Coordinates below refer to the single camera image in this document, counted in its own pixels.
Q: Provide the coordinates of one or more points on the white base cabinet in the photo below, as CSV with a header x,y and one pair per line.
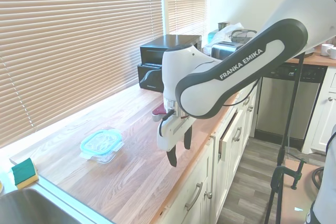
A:
x,y
231,161

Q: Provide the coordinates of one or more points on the white plastic bag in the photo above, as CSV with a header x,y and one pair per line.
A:
x,y
223,33

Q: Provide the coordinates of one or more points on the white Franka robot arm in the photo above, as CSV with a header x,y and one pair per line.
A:
x,y
236,64

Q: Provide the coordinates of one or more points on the clear glass food container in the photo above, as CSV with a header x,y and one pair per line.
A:
x,y
105,159

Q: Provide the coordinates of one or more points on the stainless steel sink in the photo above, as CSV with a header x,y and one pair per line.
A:
x,y
31,208

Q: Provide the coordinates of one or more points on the stainless steel dishwasher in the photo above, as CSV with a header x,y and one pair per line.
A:
x,y
275,103

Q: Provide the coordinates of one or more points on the dark red camera mount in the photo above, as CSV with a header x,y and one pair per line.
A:
x,y
158,112

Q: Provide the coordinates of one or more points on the black tripod stand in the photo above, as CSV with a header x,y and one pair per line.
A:
x,y
284,140

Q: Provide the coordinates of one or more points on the teal lid glass container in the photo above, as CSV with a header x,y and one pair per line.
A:
x,y
101,142

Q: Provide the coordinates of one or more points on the white mug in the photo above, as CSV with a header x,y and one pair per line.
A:
x,y
325,49
333,53

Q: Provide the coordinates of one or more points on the silver cabinet knob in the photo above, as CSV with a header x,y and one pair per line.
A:
x,y
209,195
250,108

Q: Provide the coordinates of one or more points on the wide beige window blind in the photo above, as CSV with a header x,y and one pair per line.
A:
x,y
65,37

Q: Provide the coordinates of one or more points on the silver toaster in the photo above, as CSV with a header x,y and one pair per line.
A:
x,y
223,49

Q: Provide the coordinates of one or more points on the yellow cleaner bottle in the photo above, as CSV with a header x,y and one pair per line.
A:
x,y
1,186

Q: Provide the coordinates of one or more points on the green clamp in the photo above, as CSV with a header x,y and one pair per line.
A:
x,y
298,174

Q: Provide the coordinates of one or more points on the yellow green sponge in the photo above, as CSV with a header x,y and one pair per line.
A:
x,y
25,174

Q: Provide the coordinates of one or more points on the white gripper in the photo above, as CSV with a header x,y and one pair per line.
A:
x,y
168,134

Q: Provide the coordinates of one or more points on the black toaster oven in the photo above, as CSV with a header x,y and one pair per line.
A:
x,y
168,44

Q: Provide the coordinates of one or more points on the narrow beige window blind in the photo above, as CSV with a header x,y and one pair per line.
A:
x,y
186,3

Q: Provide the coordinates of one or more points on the white corner cabinet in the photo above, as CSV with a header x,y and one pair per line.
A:
x,y
323,119

